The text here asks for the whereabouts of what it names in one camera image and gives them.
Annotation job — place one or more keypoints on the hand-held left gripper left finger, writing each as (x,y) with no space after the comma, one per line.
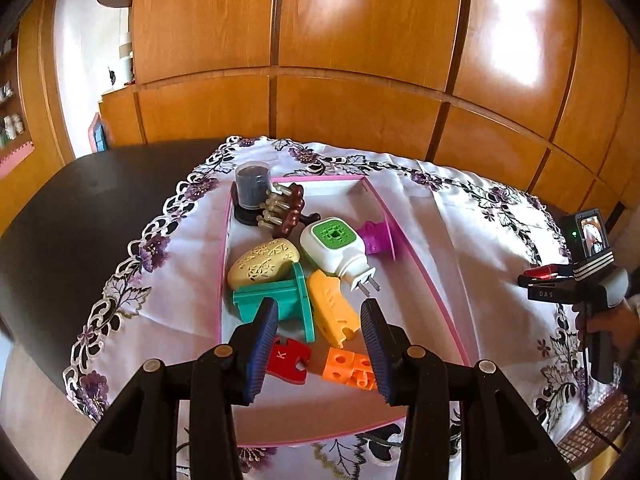
(260,350)

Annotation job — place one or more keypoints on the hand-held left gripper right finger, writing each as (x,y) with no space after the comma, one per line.
(377,350)

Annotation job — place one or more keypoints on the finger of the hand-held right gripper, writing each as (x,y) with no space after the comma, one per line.
(562,268)
(550,281)

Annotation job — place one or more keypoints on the red glossy cylinder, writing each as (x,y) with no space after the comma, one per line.
(545,271)

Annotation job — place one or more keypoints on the red puzzle-shaped piece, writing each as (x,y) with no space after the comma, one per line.
(287,360)

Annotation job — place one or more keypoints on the orange cube blocks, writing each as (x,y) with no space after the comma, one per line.
(340,365)

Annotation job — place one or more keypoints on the green plastic spool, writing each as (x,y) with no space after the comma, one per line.
(285,295)

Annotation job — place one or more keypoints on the orange plastic clip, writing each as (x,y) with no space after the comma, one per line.
(330,310)

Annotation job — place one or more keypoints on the pink-rimmed white tray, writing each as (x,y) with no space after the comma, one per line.
(310,400)

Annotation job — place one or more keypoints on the cream perforated case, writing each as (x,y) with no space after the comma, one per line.
(260,265)

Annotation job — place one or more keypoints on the purple plastic spool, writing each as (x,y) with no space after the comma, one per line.
(375,237)

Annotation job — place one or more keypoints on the white green plug-in device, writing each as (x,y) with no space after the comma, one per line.
(330,245)

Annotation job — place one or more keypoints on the brown knobbed massager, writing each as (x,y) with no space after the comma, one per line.
(292,210)

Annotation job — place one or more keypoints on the grey translucent cup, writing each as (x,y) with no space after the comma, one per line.
(252,187)

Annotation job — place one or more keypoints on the person's right hand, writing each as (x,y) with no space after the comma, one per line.
(620,327)

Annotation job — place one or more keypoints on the white embroidered floral tablecloth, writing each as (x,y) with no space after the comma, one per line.
(475,260)

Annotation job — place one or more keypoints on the woven wicker seat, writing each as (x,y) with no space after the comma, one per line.
(600,425)

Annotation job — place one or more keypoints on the pink blue framed panel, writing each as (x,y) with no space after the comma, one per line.
(99,134)

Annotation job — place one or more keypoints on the pink scalloped foam mat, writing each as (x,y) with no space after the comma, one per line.
(17,160)

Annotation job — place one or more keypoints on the wooden panelled wardrobe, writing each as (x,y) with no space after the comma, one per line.
(350,35)

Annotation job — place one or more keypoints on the group of small bottles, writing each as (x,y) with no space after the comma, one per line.
(11,125)

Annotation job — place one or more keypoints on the wooden glass-door cabinet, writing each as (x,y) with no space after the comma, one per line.
(40,85)

